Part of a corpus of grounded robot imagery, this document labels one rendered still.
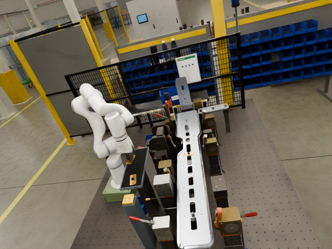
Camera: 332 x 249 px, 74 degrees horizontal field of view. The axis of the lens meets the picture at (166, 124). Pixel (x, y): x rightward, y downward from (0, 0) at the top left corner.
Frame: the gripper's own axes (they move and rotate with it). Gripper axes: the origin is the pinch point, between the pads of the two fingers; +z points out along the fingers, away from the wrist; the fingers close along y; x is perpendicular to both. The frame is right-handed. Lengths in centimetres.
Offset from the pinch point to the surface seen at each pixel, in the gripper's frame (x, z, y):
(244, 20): 259, -18, 85
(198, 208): -18, 24, 43
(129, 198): -25.9, 8.4, 7.1
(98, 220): -12, 54, -43
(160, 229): -35.6, 20.1, 25.2
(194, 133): 55, 24, 31
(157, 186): -11.1, 15.1, 17.9
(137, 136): 99, 54, -49
